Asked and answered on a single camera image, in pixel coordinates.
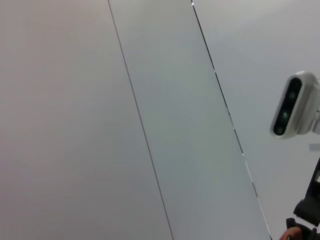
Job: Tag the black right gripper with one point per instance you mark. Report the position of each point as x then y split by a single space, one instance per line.
312 200

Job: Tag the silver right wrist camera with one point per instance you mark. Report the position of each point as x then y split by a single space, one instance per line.
300 105

